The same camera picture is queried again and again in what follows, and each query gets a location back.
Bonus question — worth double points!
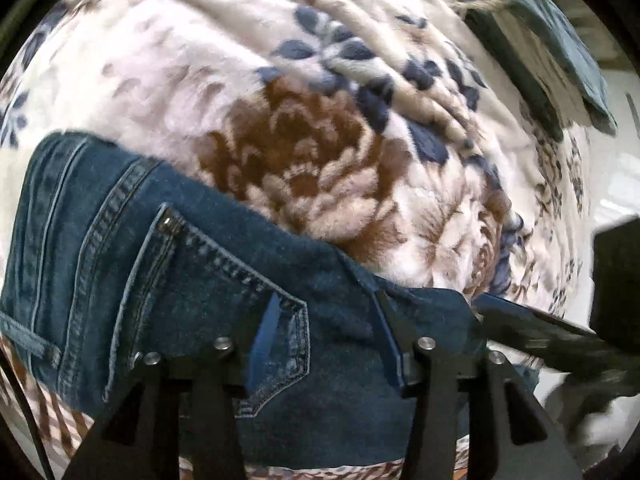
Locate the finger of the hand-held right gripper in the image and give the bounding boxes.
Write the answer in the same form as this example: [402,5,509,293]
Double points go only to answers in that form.
[472,294,640,376]

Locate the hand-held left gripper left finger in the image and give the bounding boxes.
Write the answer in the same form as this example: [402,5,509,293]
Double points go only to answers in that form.
[62,292,281,480]

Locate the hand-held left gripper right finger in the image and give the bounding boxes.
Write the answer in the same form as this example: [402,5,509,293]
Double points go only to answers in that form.
[372,287,583,480]

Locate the dark blue jeans pants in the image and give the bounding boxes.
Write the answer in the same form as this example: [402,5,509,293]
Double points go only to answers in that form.
[0,130,538,468]

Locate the folded dark pants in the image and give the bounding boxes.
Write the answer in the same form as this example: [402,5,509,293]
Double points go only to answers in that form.
[464,5,566,142]

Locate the folded white pants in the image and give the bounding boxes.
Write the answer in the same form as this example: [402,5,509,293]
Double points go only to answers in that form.
[492,10,587,122]

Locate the white headboard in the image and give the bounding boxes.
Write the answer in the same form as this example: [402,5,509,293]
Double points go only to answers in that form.
[590,67,640,231]

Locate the floral bed blanket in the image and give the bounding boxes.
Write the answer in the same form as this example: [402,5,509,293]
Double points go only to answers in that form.
[0,0,601,480]

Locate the black cable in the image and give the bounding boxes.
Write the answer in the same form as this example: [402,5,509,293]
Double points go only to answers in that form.
[0,352,55,480]

